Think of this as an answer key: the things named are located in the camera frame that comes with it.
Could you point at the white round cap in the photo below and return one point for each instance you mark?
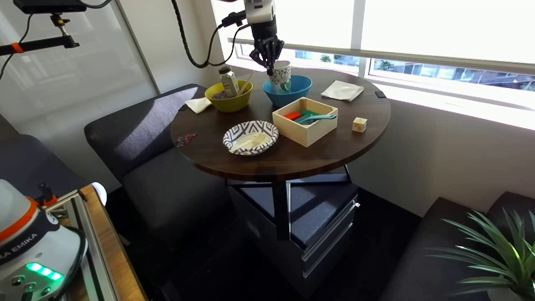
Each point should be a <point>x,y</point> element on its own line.
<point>99,193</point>

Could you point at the teal plastic spoon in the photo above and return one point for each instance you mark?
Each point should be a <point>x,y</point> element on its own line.
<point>319,118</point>

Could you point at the wooden workbench top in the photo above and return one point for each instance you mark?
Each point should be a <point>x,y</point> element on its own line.
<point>119,262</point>

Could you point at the small wooden cube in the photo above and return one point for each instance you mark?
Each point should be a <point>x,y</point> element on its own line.
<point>360,125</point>

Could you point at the black table leg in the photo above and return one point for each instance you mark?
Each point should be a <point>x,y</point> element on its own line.
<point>281,212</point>

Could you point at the small pile of colourful candy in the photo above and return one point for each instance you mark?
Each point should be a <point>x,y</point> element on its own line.
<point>186,138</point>

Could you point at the grey drawer cabinet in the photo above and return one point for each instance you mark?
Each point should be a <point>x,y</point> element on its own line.
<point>323,223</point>

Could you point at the white napkin with candy bits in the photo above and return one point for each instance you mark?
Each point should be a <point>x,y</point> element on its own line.
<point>197,105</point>

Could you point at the green block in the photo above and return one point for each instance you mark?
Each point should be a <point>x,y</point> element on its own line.
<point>306,113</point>

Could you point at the red block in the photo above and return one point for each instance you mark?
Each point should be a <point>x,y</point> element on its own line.
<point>291,116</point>

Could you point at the yellow bowl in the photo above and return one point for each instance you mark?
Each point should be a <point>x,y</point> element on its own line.
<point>231,105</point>

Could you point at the printed paper cup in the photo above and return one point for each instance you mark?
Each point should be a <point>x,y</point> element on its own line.
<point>281,78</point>

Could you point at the green potted plant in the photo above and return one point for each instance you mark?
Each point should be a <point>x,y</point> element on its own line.
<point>502,262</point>

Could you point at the dark upholstered sofa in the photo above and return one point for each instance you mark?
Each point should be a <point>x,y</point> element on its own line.
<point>156,168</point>

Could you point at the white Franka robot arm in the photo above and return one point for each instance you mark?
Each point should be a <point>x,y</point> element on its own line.
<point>34,257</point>

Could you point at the square wooden box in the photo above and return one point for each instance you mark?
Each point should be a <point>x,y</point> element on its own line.
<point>303,135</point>

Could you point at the shaker bottle with dark lid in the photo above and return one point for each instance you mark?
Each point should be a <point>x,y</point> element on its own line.
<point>227,85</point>

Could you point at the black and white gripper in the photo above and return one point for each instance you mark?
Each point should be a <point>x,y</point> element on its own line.
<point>261,26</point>

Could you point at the black camera box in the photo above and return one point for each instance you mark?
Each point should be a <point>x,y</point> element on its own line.
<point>50,6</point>

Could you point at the folded white napkin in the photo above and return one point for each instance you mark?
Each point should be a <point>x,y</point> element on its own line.
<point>341,91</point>

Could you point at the aluminium profile frame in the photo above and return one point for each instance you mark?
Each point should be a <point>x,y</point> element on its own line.
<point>92,252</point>

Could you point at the small black flat object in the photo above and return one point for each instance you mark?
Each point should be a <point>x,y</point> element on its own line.
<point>380,95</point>

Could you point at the black white patterned plate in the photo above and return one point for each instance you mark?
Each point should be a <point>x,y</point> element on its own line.
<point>261,131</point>

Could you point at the blue bowl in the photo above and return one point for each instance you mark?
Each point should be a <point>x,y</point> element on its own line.
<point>299,90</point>

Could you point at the white window blind rail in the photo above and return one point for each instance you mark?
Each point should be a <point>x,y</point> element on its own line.
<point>445,60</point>

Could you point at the black upholstered seat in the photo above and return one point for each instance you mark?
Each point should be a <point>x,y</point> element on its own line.
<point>423,257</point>

